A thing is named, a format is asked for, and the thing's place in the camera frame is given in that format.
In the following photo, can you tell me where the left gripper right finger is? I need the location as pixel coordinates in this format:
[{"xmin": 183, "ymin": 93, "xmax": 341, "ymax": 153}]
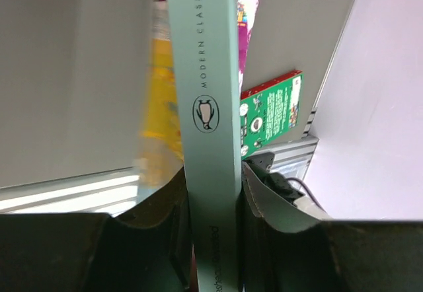
[{"xmin": 243, "ymin": 163, "xmax": 422, "ymax": 291}]

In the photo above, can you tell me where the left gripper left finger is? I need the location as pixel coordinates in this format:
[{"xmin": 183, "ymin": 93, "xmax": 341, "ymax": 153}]
[{"xmin": 1, "ymin": 170, "xmax": 192, "ymax": 291}]

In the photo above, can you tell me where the purple cartoon cover book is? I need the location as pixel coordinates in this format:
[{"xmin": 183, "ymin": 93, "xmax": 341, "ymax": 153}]
[{"xmin": 158, "ymin": 0, "xmax": 260, "ymax": 90}]

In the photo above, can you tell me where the light teal cover book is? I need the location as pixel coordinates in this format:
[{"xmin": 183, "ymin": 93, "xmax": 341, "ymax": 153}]
[{"xmin": 167, "ymin": 0, "xmax": 242, "ymax": 291}]

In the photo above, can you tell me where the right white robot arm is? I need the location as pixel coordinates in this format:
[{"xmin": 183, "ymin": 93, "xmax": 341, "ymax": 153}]
[{"xmin": 244, "ymin": 152, "xmax": 331, "ymax": 220}]

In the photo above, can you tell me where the green cover book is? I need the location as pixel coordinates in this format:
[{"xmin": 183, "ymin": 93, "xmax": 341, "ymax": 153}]
[{"xmin": 240, "ymin": 70, "xmax": 303, "ymax": 159}]

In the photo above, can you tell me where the aluminium mounting rail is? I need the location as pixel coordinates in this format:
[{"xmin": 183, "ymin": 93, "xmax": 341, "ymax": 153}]
[{"xmin": 1, "ymin": 135, "xmax": 319, "ymax": 216}]

